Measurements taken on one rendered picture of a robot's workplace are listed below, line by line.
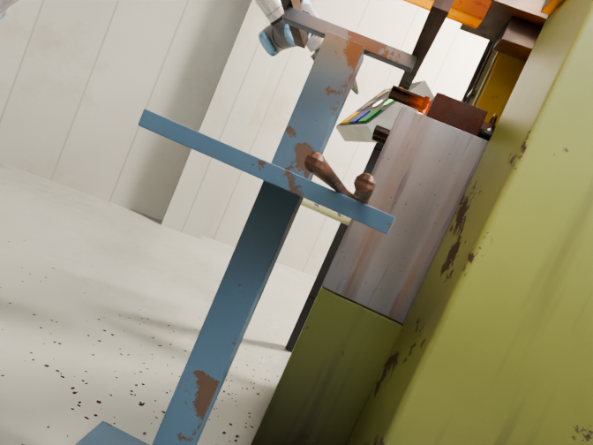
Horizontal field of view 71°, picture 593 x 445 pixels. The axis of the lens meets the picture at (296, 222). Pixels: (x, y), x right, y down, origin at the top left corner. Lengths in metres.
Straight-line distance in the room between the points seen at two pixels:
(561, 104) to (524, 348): 0.38
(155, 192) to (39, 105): 0.93
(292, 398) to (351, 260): 0.36
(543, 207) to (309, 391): 0.64
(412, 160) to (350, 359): 0.48
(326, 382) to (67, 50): 2.86
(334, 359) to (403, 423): 0.30
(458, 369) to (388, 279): 0.30
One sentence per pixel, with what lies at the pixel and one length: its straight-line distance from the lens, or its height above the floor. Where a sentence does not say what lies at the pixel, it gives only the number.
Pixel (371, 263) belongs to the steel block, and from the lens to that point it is 0.97.
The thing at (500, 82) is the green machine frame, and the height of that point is 1.19.
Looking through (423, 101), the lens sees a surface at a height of 1.00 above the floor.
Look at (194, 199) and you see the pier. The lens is 3.14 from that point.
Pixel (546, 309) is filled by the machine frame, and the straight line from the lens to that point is 0.77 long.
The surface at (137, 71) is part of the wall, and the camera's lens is 3.30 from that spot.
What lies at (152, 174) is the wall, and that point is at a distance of 3.28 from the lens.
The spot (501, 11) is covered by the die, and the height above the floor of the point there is 1.27.
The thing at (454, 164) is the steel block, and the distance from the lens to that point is 0.99.
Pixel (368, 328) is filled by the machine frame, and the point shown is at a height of 0.43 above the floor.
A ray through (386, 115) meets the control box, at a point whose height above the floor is 1.02.
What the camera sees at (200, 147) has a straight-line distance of 0.48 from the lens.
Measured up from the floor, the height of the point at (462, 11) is 0.92.
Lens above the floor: 0.67
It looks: 5 degrees down
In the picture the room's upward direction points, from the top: 23 degrees clockwise
